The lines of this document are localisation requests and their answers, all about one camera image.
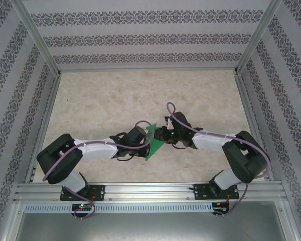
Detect small circuit board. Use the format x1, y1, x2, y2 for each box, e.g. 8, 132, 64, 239
212, 202, 230, 214
72, 203, 93, 211

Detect aluminium frame leg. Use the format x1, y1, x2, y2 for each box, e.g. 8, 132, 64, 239
0, 202, 26, 241
275, 200, 300, 241

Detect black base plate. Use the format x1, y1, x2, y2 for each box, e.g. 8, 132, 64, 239
193, 183, 240, 201
60, 184, 106, 201

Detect aluminium mounting rail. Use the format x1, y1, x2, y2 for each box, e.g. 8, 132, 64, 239
14, 182, 288, 201

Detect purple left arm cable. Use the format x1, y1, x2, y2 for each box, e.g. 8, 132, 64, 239
42, 120, 156, 220

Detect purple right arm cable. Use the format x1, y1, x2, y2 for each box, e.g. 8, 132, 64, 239
166, 101, 271, 219

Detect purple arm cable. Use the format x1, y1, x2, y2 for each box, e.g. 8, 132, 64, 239
42, 120, 156, 220
166, 101, 271, 219

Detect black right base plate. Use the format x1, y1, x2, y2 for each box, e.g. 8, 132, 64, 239
193, 183, 240, 201

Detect aluminium frame post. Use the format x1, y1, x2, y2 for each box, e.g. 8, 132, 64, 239
11, 0, 62, 76
234, 0, 283, 75

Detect aluminium side rail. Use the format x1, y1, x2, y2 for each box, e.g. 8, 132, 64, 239
234, 72, 275, 181
25, 74, 62, 183

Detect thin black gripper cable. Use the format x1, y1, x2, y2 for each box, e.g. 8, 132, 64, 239
170, 142, 191, 149
115, 154, 135, 162

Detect grey metal sheet panel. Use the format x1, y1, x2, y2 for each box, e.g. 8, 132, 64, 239
15, 212, 289, 241

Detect slotted grey cable duct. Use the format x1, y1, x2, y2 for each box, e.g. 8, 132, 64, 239
24, 202, 215, 213

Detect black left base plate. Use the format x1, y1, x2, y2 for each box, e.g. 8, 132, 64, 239
60, 184, 106, 201

